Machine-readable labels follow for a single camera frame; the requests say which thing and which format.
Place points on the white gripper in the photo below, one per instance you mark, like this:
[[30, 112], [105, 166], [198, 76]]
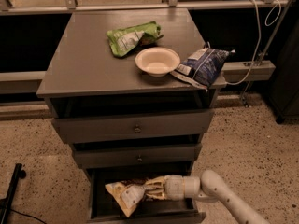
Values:
[[174, 188]]

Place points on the brown chip bag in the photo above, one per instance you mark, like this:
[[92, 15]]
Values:
[[128, 194]]

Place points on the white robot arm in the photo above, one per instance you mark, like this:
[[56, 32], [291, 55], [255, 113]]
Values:
[[207, 188]]

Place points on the grey middle drawer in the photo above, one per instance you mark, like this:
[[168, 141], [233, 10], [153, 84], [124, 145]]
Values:
[[128, 156]]

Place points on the grey open bottom drawer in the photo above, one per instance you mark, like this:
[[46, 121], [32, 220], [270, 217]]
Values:
[[105, 210]]

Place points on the grey top drawer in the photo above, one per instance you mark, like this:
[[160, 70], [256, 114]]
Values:
[[122, 127]]

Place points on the grey wooden drawer cabinet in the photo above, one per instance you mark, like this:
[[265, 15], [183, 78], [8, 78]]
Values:
[[85, 80]]

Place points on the blue chip bag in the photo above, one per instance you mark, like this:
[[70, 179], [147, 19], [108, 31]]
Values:
[[203, 67]]

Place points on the green chip bag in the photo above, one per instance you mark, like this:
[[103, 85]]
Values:
[[124, 40]]

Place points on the white paper bowl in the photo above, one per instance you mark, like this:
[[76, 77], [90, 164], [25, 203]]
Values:
[[157, 62]]

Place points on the black stand leg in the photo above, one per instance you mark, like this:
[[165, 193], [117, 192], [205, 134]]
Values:
[[5, 204]]

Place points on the dark cabinet at right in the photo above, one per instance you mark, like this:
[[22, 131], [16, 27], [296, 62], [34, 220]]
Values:
[[283, 87]]

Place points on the metal railing frame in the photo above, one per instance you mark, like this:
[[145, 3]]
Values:
[[124, 6]]

